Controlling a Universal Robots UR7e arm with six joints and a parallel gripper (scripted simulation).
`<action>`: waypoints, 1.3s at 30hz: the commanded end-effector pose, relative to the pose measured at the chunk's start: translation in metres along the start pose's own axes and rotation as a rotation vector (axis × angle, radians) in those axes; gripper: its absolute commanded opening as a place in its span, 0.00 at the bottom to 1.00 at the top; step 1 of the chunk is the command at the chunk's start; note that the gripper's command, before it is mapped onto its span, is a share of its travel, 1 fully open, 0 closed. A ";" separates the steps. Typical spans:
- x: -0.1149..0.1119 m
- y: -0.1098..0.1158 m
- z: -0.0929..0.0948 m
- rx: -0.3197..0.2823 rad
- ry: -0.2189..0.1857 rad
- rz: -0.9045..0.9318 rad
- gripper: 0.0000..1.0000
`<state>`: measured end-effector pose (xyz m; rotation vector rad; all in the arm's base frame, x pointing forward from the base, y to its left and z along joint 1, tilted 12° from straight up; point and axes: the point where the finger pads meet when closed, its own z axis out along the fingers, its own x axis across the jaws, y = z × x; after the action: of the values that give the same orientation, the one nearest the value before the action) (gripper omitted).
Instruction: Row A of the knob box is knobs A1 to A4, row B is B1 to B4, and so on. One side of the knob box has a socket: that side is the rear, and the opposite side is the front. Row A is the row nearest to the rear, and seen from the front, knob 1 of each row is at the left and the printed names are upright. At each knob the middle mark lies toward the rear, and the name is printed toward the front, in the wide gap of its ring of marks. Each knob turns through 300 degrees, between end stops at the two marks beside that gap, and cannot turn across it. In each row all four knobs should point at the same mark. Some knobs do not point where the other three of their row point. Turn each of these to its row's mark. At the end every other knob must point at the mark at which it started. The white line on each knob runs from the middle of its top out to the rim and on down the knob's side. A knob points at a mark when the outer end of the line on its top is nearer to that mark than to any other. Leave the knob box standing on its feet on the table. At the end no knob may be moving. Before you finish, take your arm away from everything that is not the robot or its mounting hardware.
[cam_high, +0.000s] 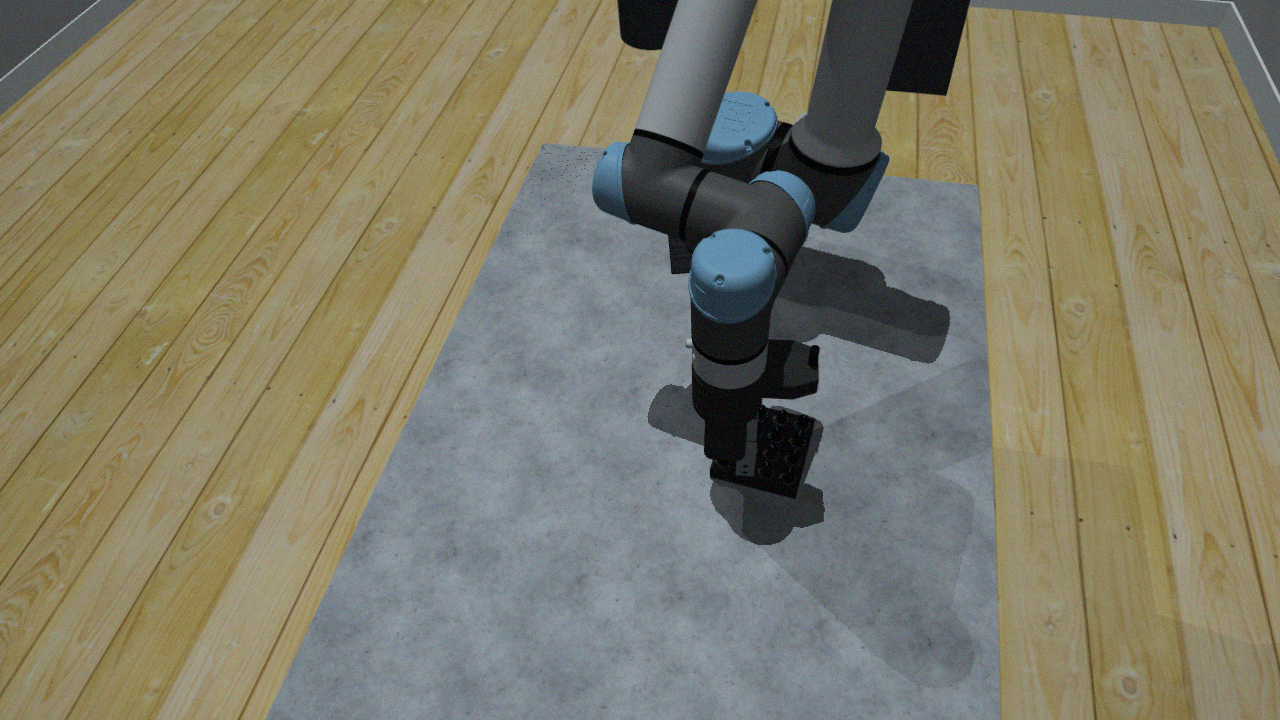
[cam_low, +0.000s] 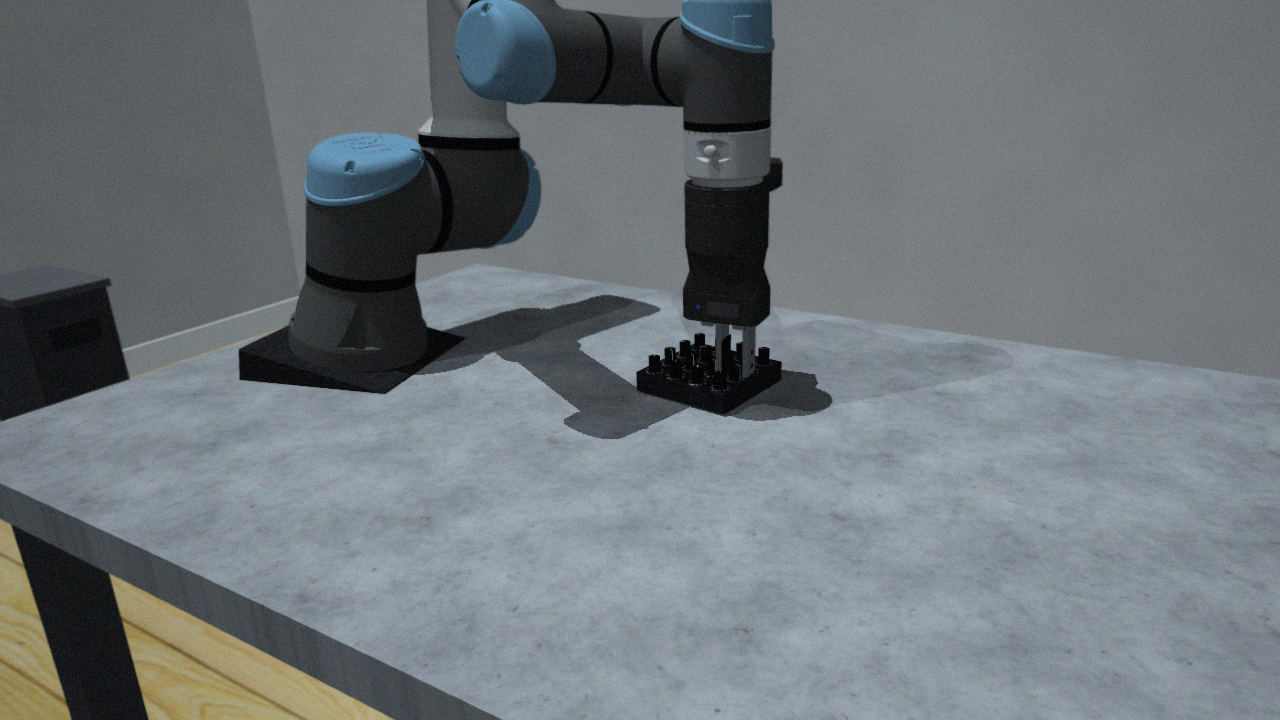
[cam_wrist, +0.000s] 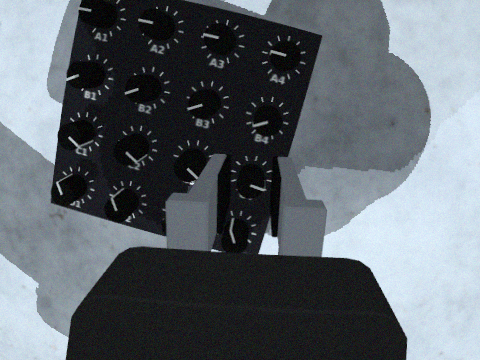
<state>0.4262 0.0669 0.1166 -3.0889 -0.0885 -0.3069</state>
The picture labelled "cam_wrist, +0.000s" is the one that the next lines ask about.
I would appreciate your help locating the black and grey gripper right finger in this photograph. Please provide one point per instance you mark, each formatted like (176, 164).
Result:
(303, 221)

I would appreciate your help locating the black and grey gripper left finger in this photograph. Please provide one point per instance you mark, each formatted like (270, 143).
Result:
(194, 218)

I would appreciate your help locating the black knob box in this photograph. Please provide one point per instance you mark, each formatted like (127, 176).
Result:
(158, 67)

